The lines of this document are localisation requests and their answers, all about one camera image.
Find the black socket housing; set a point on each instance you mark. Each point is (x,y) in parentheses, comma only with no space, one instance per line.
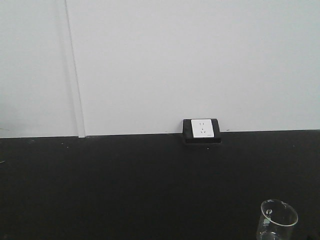
(188,135)

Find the clear glass beaker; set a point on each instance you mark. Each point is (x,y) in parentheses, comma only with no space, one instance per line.
(277,220)

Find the white wall power socket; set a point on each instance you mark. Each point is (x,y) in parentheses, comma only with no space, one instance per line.
(202,128)

